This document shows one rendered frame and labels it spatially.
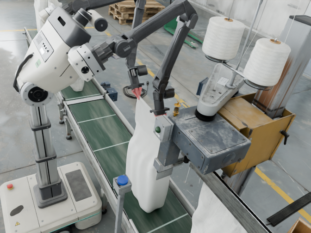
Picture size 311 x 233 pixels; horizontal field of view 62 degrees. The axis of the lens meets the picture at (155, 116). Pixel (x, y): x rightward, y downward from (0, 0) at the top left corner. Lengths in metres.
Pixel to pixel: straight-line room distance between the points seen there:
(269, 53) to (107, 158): 1.56
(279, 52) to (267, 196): 2.02
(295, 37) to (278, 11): 5.73
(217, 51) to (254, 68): 0.22
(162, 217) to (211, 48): 1.20
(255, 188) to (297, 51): 1.89
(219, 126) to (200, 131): 0.10
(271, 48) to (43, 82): 1.04
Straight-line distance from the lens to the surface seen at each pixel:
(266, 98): 1.36
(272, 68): 1.09
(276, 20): 7.00
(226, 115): 1.22
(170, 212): 1.95
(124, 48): 1.20
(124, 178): 1.46
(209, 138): 1.05
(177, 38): 1.37
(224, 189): 1.22
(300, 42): 1.25
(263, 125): 1.25
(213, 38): 1.23
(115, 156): 2.25
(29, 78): 1.43
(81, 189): 2.17
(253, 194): 2.84
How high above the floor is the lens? 1.97
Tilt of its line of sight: 36 degrees down
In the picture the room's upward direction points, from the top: 10 degrees clockwise
